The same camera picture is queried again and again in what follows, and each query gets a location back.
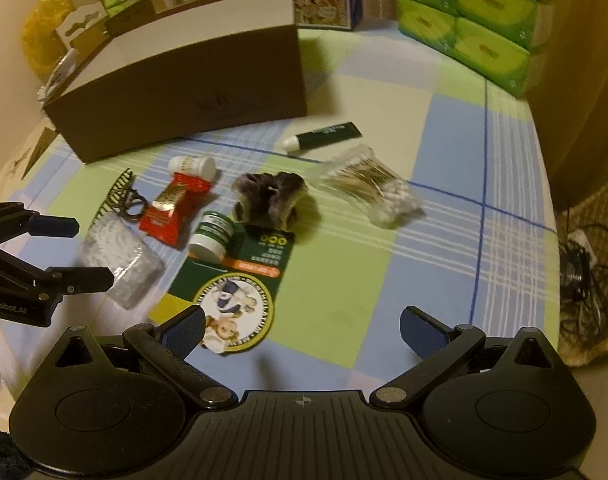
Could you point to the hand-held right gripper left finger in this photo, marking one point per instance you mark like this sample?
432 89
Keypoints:
184 332

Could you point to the stack of green tissue packs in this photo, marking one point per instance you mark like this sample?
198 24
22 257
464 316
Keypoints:
483 10

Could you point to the green and white bottle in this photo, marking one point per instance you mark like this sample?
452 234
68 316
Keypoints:
211 235

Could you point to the dark green tube white cap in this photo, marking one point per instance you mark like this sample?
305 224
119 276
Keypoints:
329 133

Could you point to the brown box white hang tab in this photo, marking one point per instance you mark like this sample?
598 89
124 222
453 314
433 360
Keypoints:
81 32

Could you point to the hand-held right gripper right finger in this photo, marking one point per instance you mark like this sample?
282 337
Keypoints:
423 332

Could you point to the plain brown cardboard box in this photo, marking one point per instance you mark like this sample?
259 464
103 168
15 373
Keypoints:
131 15

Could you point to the small green box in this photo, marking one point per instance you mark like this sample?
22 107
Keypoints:
118 1

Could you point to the clear bag of cotton swabs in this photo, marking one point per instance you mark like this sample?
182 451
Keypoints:
368 185

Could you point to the clear plastic bag white lace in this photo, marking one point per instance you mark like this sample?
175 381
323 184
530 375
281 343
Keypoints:
114 252

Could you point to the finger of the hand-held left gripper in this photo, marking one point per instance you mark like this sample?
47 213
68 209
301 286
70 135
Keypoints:
54 225
84 280

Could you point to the green card with round picture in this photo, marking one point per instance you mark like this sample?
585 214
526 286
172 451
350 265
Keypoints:
256 272

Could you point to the white pill bottle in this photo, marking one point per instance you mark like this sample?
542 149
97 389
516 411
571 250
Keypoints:
191 166

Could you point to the desktop with checked cloth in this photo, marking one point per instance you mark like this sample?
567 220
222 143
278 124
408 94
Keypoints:
433 240

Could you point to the crumpled clear plastic bag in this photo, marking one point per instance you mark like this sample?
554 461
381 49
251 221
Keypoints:
59 75

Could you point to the dark purple hair scrunchie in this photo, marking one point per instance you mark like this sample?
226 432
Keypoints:
264 195

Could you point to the red candy packet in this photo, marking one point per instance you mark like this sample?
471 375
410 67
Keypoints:
169 210

